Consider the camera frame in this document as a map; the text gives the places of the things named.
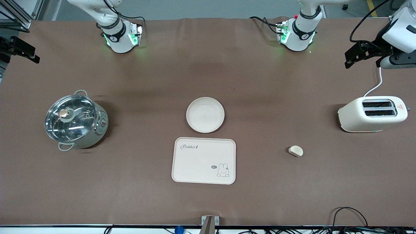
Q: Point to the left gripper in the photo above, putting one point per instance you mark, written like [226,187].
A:
[379,46]

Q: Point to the small pale bun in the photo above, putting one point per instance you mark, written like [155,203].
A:
[296,151]

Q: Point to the round cream plate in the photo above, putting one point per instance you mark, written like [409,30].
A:
[205,115]

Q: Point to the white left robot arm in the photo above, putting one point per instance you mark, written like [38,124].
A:
[297,40]

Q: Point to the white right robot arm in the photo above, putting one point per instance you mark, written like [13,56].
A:
[120,42]

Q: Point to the cream rabbit print tray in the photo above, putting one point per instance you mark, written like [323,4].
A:
[198,165]

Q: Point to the cream two-slot toaster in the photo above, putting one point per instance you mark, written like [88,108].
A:
[354,118]

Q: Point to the glass pot lid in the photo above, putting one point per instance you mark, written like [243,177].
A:
[74,126]

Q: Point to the grey electric cooking pot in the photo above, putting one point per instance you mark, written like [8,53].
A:
[102,130]

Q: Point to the brown table cloth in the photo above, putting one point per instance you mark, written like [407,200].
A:
[292,195]

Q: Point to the small blue round object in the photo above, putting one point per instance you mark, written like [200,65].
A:
[179,230]

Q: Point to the aluminium frame profile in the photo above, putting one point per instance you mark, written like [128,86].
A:
[19,13]

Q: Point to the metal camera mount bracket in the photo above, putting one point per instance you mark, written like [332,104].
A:
[209,224]

